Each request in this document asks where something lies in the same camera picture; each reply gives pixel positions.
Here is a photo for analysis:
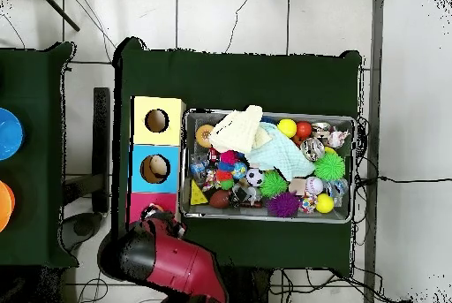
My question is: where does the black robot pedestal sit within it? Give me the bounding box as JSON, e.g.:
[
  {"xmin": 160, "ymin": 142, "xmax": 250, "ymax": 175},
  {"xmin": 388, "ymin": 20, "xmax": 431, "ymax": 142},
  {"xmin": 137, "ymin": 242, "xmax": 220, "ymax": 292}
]
[{"xmin": 218, "ymin": 265, "xmax": 275, "ymax": 303}]

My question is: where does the mint green cloth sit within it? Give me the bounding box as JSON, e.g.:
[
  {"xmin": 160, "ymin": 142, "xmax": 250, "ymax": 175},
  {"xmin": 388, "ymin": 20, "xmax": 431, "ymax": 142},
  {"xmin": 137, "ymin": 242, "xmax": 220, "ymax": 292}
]
[{"xmin": 245, "ymin": 121, "xmax": 316, "ymax": 182}]

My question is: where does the toy burger bun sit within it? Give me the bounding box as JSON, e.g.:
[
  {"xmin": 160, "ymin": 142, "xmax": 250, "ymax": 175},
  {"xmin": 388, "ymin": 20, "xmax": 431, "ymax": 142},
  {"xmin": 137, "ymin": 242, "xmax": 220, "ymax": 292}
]
[{"xmin": 195, "ymin": 123, "xmax": 215, "ymax": 148}]

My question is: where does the wooden box with three holes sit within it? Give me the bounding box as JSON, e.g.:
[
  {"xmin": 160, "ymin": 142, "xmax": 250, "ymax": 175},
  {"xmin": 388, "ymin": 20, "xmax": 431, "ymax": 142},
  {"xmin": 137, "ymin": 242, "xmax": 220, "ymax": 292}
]
[{"xmin": 124, "ymin": 95, "xmax": 187, "ymax": 233}]

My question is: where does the cream cloth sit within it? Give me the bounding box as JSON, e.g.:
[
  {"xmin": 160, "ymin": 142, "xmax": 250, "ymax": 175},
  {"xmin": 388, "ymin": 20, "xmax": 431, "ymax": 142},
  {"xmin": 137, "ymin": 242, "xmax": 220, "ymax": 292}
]
[{"xmin": 208, "ymin": 104, "xmax": 264, "ymax": 155}]

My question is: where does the black tripod leg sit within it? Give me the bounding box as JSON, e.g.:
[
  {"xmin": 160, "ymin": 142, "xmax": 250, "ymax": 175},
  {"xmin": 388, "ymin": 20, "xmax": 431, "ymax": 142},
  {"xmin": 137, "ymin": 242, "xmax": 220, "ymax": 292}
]
[{"xmin": 36, "ymin": 0, "xmax": 81, "ymax": 32}]

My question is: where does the black upright panel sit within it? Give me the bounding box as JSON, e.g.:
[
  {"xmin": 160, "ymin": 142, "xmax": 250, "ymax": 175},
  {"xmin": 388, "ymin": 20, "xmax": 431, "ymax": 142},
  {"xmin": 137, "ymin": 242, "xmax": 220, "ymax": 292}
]
[{"xmin": 92, "ymin": 87, "xmax": 111, "ymax": 212}]

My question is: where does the purple spiky ball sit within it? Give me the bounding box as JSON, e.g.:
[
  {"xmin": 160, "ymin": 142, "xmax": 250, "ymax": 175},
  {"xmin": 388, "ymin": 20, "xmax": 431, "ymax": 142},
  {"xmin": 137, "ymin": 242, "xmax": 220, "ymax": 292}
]
[{"xmin": 266, "ymin": 191, "xmax": 302, "ymax": 218}]

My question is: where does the orange ball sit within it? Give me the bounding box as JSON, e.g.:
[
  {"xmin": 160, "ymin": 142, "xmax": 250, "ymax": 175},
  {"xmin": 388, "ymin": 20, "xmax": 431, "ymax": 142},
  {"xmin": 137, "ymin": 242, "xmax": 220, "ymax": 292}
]
[{"xmin": 295, "ymin": 121, "xmax": 313, "ymax": 140}]

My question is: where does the large yellow ball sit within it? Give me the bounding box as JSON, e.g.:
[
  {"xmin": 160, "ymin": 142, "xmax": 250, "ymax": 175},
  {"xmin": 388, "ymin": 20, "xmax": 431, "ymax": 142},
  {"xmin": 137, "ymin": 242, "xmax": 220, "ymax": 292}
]
[{"xmin": 276, "ymin": 117, "xmax": 298, "ymax": 139}]

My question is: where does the black floor cable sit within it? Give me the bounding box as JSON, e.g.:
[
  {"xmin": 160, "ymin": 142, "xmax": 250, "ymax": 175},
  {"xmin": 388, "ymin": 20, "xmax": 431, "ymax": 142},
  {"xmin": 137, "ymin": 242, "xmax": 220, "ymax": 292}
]
[{"xmin": 356, "ymin": 174, "xmax": 452, "ymax": 187}]

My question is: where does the silver mesh bin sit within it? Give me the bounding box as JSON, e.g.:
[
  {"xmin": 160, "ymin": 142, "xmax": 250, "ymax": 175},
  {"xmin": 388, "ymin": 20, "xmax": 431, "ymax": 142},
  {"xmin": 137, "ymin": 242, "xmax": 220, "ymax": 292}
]
[{"xmin": 180, "ymin": 108, "xmax": 356, "ymax": 224}]

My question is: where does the large green spiky ball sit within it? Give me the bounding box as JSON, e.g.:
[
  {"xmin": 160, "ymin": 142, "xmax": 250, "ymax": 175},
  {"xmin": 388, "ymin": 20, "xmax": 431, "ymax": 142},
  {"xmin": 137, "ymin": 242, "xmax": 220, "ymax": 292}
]
[{"xmin": 313, "ymin": 152, "xmax": 346, "ymax": 182}]

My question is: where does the dark green table cloth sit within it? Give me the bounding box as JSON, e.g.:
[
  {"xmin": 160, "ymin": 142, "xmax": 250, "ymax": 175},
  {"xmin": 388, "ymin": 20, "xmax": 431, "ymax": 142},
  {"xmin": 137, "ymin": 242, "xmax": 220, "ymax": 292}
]
[
  {"xmin": 111, "ymin": 36, "xmax": 363, "ymax": 277},
  {"xmin": 0, "ymin": 42, "xmax": 79, "ymax": 269}
]

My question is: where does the grey stand base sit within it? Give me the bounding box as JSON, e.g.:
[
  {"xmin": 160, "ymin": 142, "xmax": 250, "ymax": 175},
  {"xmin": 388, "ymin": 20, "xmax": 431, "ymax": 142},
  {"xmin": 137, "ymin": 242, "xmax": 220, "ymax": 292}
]
[{"xmin": 59, "ymin": 212, "xmax": 103, "ymax": 251}]

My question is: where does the yellow toy cheese wedge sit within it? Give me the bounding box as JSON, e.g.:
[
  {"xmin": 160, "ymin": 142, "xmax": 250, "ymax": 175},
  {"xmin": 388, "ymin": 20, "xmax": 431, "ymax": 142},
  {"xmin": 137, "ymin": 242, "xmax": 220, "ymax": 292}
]
[{"xmin": 189, "ymin": 178, "xmax": 209, "ymax": 206}]

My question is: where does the small soccer ball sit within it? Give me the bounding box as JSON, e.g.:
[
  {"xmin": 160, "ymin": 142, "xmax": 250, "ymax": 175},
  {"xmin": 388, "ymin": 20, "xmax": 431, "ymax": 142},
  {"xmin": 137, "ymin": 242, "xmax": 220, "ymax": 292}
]
[{"xmin": 245, "ymin": 167, "xmax": 265, "ymax": 187}]

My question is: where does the brown toy football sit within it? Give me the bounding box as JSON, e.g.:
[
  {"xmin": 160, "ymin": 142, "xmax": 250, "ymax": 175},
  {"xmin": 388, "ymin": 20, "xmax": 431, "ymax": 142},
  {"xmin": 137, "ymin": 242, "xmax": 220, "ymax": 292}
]
[{"xmin": 208, "ymin": 189, "xmax": 231, "ymax": 209}]

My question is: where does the blue bowl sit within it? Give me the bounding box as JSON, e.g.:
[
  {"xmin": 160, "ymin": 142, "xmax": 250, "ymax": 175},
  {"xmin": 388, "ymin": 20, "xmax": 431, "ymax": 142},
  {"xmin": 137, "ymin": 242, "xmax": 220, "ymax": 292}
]
[{"xmin": 0, "ymin": 107, "xmax": 26, "ymax": 162}]

